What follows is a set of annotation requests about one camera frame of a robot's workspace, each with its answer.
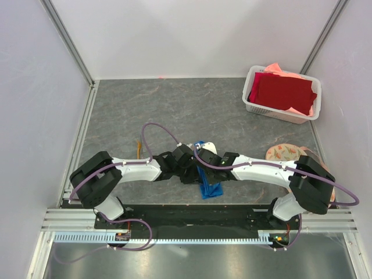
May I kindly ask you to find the blue cloth napkin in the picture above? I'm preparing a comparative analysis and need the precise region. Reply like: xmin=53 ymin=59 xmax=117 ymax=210
xmin=194 ymin=141 xmax=223 ymax=199

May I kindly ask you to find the orange plastic fork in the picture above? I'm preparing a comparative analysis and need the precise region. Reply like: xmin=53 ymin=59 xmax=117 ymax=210
xmin=137 ymin=140 xmax=144 ymax=159

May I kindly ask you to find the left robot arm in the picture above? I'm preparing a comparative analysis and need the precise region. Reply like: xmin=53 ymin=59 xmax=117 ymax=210
xmin=69 ymin=151 xmax=201 ymax=228

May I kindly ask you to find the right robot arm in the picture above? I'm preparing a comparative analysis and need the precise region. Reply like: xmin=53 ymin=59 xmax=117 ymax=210
xmin=196 ymin=148 xmax=335 ymax=229

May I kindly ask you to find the floral oval placemat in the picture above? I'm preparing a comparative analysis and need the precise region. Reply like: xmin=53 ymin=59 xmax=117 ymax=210
xmin=265 ymin=143 xmax=338 ymax=204

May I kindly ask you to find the white plastic basket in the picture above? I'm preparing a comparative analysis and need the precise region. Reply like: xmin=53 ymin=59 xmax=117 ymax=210
xmin=242 ymin=65 xmax=321 ymax=124

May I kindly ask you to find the red cloth in basket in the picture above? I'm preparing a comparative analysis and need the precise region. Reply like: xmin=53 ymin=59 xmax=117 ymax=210
xmin=248 ymin=73 xmax=317 ymax=116

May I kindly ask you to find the salmon cloth in basket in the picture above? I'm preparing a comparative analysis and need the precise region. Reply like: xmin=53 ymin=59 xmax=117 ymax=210
xmin=264 ymin=63 xmax=302 ymax=78

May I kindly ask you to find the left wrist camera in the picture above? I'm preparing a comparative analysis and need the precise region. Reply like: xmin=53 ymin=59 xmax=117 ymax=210
xmin=171 ymin=144 xmax=194 ymax=169

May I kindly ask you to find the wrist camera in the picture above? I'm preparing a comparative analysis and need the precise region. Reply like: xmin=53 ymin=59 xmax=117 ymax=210
xmin=171 ymin=144 xmax=194 ymax=169
xmin=195 ymin=142 xmax=221 ymax=166

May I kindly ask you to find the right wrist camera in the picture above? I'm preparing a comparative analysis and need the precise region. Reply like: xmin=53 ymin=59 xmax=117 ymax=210
xmin=195 ymin=142 xmax=221 ymax=166

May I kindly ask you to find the slotted cable duct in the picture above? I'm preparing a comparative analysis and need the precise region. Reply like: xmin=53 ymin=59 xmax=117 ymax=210
xmin=54 ymin=232 xmax=289 ymax=245

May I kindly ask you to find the right aluminium corner post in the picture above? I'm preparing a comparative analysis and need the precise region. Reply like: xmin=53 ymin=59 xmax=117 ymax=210
xmin=299 ymin=0 xmax=349 ymax=75

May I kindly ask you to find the aluminium corner post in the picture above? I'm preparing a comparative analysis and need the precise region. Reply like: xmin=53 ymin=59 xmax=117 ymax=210
xmin=40 ymin=0 xmax=95 ymax=87
xmin=299 ymin=0 xmax=349 ymax=75

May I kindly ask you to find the left aluminium corner post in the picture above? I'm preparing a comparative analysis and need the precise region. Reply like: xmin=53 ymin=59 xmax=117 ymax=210
xmin=40 ymin=0 xmax=95 ymax=87

